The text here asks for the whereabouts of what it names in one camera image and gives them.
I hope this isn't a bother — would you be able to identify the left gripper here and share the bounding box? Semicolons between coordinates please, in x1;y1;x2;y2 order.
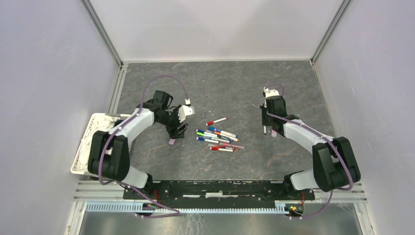
157;105;188;140

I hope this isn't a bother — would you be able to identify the blue cap deli marker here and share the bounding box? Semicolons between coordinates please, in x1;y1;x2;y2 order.
208;126;237;138

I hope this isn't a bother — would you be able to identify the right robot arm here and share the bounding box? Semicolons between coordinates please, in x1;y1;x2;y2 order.
260;95;361;200

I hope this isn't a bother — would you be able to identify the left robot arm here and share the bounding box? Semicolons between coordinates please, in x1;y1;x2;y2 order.
88;90;195;200

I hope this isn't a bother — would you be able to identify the blue cap white marker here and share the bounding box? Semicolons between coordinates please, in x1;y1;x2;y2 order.
196;129;220;141

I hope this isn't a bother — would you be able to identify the blue cap lower marker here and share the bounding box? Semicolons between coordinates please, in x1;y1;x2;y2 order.
196;137;219;144

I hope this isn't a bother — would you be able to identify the red cap lower marker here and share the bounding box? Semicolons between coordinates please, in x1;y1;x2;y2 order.
210;147;234;152

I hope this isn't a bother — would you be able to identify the white perforated basket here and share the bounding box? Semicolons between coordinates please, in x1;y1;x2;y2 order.
70;113;129;177

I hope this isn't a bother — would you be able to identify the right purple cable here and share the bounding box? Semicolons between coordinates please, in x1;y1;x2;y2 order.
264;83;354;220

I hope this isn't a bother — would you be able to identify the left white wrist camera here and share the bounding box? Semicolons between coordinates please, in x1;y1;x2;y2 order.
178;105;195;121

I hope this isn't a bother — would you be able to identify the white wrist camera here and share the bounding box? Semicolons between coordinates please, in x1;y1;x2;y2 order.
263;87;280;99
178;105;195;121

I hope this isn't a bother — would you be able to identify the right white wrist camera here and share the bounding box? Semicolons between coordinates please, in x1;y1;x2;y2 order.
263;87;280;99

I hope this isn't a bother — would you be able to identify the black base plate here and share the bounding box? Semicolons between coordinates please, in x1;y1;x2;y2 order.
143;180;315;209

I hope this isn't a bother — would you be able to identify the slotted cable duct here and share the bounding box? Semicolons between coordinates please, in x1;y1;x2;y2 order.
86;202;289;215

